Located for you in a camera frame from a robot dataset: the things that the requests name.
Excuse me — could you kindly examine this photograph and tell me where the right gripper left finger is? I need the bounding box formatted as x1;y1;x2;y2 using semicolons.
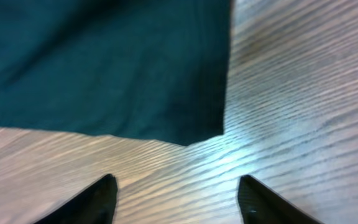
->
35;174;118;224

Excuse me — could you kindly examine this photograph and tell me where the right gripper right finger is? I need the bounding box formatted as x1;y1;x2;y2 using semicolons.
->
237;175;321;224

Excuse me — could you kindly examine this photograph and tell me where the dark green t-shirt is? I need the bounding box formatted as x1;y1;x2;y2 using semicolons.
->
0;0;231;146

